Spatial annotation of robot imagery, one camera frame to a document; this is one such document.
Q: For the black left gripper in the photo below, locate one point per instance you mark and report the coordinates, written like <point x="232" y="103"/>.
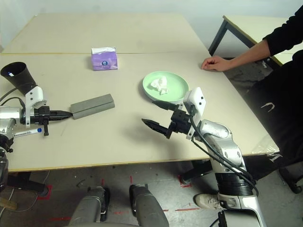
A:
<point x="38" y="116"/>

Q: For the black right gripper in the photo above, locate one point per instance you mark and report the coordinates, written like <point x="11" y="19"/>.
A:
<point x="181" y="121"/>

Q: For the green plate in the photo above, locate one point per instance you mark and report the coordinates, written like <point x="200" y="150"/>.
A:
<point x="175" y="87"/>

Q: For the white tissue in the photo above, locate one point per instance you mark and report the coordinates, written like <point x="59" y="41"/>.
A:
<point x="158" y="84"/>

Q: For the grey glasses case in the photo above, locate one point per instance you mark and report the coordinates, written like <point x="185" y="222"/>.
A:
<point x="92" y="106"/>

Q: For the person bare forearm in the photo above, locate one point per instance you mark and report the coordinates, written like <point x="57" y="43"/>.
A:
<point x="248" y="54"/>

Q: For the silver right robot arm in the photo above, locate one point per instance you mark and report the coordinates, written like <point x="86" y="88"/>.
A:
<point x="227" y="151"/>

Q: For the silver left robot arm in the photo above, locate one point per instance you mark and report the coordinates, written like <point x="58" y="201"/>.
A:
<point x="9" y="113"/>

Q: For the person bare hand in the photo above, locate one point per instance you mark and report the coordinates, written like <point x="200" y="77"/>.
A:
<point x="216" y="63"/>

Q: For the white marker blue cap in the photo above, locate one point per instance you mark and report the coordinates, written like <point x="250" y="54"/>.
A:
<point x="28" y="132"/>

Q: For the black plastic cup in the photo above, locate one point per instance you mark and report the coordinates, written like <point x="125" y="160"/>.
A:
<point x="19" y="78"/>

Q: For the black table leg beam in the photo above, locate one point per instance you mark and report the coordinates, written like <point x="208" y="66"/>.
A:
<point x="196" y="173"/>
<point x="26" y="183"/>

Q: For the purple tissue pack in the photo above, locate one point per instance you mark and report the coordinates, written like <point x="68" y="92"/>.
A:
<point x="104" y="62"/>

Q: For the grey robot right leg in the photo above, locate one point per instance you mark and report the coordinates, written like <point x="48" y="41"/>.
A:
<point x="149" y="208"/>

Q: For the grey robot leg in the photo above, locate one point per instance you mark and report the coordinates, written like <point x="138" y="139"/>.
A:
<point x="90" y="205"/>
<point x="149" y="208"/>

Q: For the grey robot left leg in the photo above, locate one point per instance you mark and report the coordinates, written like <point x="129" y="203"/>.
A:
<point x="90" y="205"/>

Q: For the white sneaker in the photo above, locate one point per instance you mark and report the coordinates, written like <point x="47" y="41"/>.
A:
<point x="208" y="201"/>

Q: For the wooden block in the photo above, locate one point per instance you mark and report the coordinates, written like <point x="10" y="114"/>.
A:
<point x="8" y="203"/>

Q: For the clear plastic film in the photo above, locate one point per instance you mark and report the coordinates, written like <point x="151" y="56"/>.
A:
<point x="266" y="146"/>

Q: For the person black clothing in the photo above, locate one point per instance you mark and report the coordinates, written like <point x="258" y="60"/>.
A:
<point x="284" y="94"/>

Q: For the black chair base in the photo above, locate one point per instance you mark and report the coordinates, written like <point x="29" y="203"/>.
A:
<point x="290" y="179"/>

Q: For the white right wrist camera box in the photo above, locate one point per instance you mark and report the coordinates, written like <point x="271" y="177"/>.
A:
<point x="196" y="99"/>

